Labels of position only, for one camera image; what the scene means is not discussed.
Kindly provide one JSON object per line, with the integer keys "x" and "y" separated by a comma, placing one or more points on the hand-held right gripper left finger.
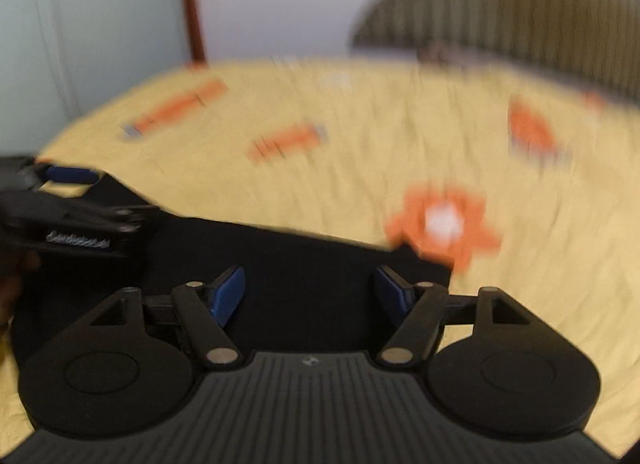
{"x": 227, "y": 296}

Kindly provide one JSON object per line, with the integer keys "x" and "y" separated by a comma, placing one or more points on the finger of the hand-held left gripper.
{"x": 70, "y": 174}
{"x": 120, "y": 215}

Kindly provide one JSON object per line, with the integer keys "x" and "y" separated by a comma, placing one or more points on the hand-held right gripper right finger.
{"x": 392, "y": 294}

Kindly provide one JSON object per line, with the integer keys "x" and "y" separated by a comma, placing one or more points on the black pants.
{"x": 310, "y": 264}

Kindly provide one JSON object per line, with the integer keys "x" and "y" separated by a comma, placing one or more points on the yellow printed blanket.
{"x": 350, "y": 168}

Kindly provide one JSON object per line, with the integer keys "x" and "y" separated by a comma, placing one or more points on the frosted glass flower door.
{"x": 100, "y": 43}

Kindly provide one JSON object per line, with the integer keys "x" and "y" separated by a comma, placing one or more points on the olive padded headboard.
{"x": 525, "y": 8}

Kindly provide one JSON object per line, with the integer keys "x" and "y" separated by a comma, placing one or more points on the red-brown wooden door frame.
{"x": 192, "y": 3}

